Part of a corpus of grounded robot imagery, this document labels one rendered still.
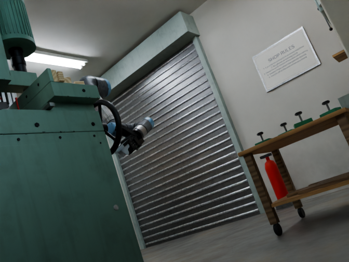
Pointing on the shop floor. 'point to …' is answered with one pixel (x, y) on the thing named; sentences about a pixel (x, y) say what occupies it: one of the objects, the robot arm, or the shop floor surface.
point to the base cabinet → (63, 200)
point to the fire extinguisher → (276, 180)
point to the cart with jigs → (307, 128)
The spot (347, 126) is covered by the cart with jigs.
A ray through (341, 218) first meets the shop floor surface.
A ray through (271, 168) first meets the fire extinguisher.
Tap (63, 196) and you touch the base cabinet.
